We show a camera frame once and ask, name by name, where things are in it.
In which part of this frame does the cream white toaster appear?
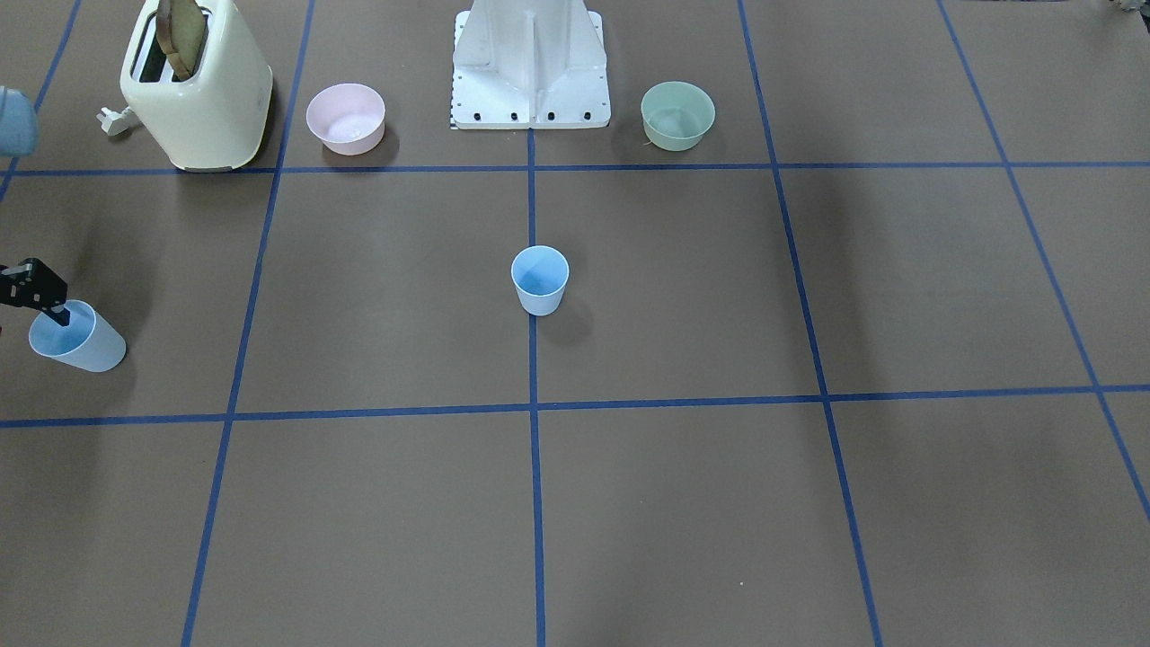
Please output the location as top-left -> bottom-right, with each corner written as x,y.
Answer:
118,1 -> 274,174

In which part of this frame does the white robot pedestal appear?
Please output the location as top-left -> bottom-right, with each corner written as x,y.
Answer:
449,1 -> 612,130

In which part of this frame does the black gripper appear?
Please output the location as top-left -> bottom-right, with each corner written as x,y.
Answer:
1,259 -> 71,328

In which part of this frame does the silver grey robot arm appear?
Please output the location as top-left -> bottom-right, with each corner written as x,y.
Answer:
1,86 -> 71,328

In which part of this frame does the white toaster plug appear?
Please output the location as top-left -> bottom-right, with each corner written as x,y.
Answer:
97,106 -> 140,137

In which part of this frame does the green bowl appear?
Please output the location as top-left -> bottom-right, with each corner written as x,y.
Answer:
641,80 -> 716,152

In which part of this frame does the pink bowl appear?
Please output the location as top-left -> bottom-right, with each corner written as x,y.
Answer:
305,83 -> 386,156

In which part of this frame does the light blue cup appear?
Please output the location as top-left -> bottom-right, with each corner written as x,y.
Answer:
28,299 -> 127,373
509,245 -> 572,316

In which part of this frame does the brown toast slice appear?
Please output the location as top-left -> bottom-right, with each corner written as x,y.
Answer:
155,0 -> 207,82

